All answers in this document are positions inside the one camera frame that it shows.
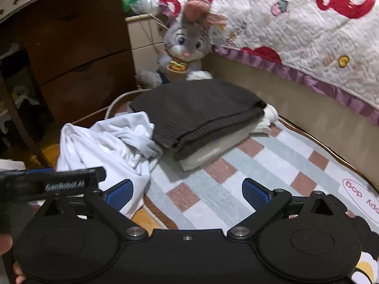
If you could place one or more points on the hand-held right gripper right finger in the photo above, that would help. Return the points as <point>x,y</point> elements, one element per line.
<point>254,193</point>

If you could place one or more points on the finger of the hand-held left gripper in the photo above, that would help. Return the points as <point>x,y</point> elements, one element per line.
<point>40,170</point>

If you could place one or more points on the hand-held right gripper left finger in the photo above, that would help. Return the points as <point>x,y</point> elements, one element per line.
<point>120,195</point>

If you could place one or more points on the white t-shirt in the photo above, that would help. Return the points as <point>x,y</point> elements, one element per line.
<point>97,151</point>

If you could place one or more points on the person's left hand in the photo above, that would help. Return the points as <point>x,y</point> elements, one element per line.
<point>6,244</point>

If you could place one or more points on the checkered floor mat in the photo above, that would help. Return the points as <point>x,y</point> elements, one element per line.
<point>266,156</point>

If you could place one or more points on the folded cream garment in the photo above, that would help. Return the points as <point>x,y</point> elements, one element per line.
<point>207,153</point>

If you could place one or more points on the small white fluffy cloth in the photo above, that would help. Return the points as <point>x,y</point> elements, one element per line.
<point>269,115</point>

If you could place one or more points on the dark grey knit sweater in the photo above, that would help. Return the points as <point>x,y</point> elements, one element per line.
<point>192,112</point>

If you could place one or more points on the dark wooden drawer cabinet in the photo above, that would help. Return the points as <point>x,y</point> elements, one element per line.
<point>83,53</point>

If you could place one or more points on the cream nightstand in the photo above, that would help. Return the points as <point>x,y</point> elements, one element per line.
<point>142,38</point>

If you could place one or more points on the grey plush rabbit toy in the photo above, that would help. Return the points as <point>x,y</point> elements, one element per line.
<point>189,38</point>

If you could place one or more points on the white quilt with red print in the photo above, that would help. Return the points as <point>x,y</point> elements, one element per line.
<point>296,26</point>

